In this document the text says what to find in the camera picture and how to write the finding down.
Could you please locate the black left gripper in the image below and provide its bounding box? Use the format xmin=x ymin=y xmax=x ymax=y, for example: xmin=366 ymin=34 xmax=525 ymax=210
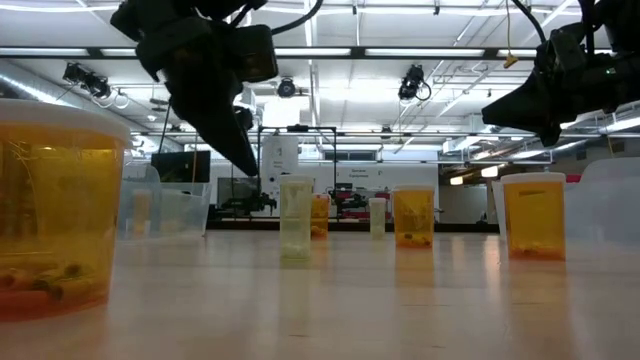
xmin=135 ymin=17 xmax=261 ymax=178

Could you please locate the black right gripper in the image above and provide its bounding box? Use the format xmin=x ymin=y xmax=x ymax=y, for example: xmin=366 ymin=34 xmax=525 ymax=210
xmin=481 ymin=54 xmax=634 ymax=148

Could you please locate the white ball with orange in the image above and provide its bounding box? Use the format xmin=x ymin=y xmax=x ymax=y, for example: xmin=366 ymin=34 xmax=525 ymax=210
xmin=500 ymin=172 xmax=568 ymax=262

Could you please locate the pale yellow pill bottle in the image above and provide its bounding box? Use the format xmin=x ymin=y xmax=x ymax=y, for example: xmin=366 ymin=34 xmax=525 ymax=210
xmin=278 ymin=173 xmax=315 ymax=260

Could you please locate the orange pill bottle white cap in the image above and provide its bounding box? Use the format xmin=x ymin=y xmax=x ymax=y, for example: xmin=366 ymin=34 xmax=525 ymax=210
xmin=310 ymin=193 xmax=331 ymax=240
xmin=391 ymin=183 xmax=436 ymax=250

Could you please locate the white ball back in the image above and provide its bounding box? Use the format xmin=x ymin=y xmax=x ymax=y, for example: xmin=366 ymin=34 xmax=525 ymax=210
xmin=368 ymin=197 xmax=388 ymax=240

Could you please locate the white ball front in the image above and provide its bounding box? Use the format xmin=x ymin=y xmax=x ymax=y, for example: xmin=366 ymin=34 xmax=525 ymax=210
xmin=0 ymin=98 xmax=134 ymax=321

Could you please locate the clear plastic bin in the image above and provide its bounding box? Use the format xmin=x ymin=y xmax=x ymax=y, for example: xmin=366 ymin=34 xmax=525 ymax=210
xmin=490 ymin=157 xmax=640 ymax=247
xmin=118 ymin=163 xmax=213 ymax=240

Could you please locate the white pillar panel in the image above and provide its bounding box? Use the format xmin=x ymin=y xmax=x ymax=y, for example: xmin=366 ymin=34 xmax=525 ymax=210
xmin=260 ymin=134 xmax=301 ymax=201

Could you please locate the round black ceiling device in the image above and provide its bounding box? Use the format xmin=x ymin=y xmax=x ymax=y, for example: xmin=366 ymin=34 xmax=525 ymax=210
xmin=276 ymin=77 xmax=298 ymax=99

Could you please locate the yellow hanging tag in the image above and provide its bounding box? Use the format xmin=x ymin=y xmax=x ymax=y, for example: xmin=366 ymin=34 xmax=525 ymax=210
xmin=502 ymin=0 xmax=520 ymax=70

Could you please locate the black monitor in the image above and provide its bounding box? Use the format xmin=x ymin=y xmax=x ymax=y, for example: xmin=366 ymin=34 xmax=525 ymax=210
xmin=150 ymin=149 xmax=212 ymax=184

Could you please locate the red shelf rack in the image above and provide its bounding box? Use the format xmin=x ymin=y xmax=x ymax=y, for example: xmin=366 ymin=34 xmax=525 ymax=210
xmin=339 ymin=189 xmax=394 ymax=221

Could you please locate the black gantry frame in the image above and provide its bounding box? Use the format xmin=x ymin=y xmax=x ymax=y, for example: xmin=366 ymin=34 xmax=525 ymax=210
xmin=256 ymin=123 xmax=340 ymax=221

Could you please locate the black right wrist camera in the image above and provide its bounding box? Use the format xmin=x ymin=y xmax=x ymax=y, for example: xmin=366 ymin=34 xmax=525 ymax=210
xmin=535 ymin=22 xmax=587 ymax=76

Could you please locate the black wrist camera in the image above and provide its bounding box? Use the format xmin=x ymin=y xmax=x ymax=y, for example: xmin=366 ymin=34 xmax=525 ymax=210
xmin=535 ymin=22 xmax=587 ymax=76
xmin=233 ymin=23 xmax=280 ymax=84

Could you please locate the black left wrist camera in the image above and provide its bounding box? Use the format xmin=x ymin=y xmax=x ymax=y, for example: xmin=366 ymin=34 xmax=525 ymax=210
xmin=233 ymin=23 xmax=280 ymax=84

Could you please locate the black right camera cable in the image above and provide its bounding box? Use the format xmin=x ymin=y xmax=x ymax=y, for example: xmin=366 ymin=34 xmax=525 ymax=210
xmin=509 ymin=0 xmax=549 ymax=45

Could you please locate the black camera cable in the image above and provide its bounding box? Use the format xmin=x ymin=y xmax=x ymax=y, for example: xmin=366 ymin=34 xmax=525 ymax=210
xmin=509 ymin=0 xmax=549 ymax=45
xmin=229 ymin=0 xmax=325 ymax=37

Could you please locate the black left camera cable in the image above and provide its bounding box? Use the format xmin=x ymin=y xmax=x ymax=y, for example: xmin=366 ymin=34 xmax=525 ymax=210
xmin=229 ymin=0 xmax=325 ymax=37

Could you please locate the black ceiling camera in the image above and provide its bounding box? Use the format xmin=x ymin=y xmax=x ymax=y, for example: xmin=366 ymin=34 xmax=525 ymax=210
xmin=397 ymin=63 xmax=433 ymax=102

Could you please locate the black aluminium table frame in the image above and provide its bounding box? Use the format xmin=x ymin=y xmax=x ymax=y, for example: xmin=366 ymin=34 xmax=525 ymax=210
xmin=206 ymin=218 xmax=500 ymax=234

